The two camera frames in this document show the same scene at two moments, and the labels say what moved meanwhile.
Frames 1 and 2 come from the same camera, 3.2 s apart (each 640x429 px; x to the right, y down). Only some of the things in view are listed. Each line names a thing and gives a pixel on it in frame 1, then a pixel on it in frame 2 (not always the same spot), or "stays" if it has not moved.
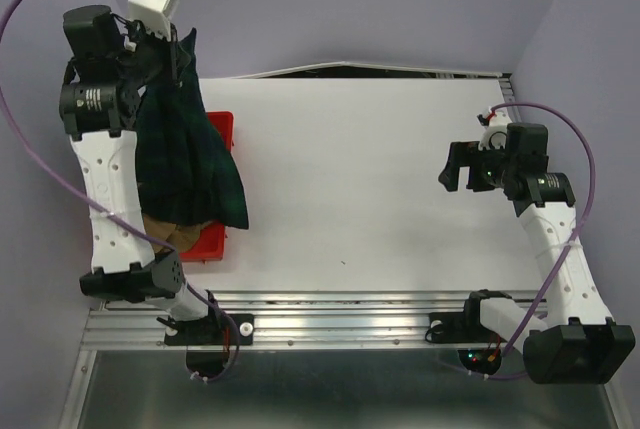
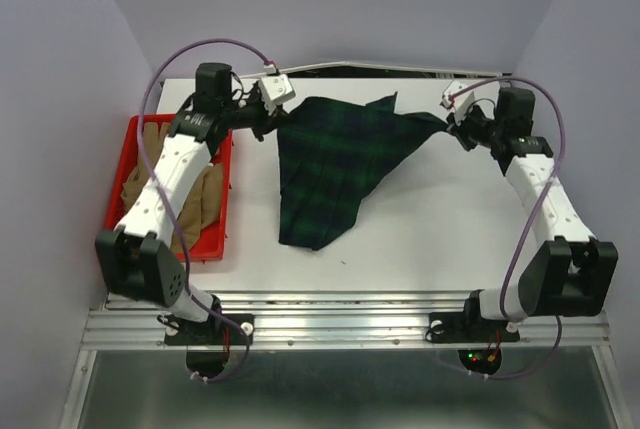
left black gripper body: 151,58 → 252,115
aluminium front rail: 393,321 stays
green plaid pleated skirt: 182,166 → 333,151
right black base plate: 466,328 stays
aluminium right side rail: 506,88 stays
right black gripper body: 487,168 → 476,129
